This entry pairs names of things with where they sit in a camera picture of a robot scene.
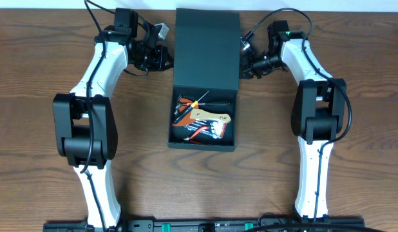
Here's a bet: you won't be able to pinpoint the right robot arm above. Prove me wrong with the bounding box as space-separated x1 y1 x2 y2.
240 20 348 221

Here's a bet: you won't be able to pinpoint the orange scraper wooden handle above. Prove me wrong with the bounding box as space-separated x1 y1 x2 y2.
173 98 231 126

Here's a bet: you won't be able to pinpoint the dark green box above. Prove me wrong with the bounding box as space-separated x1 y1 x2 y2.
168 8 241 151

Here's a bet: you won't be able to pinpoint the black yellow screwdriver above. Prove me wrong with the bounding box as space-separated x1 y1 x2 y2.
173 91 209 124

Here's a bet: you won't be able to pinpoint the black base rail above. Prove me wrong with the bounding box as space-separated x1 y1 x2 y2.
43 218 366 232

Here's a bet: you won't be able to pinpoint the right black cable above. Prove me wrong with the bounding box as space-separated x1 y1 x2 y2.
247 7 353 223

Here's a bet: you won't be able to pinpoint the red handled pliers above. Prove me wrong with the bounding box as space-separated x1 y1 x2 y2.
184 126 210 145

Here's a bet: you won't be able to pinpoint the blue drill bit pack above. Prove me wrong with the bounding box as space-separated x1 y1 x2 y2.
184 121 226 139

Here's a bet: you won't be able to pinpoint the black cable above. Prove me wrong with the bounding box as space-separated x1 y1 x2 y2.
84 0 148 232
247 7 353 223

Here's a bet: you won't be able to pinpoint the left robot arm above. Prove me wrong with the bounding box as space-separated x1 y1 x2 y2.
53 24 172 231

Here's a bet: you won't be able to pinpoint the black red claw hammer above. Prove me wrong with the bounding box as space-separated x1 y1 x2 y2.
174 95 230 115

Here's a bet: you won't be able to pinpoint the left black cable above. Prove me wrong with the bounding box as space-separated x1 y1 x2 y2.
84 0 148 232

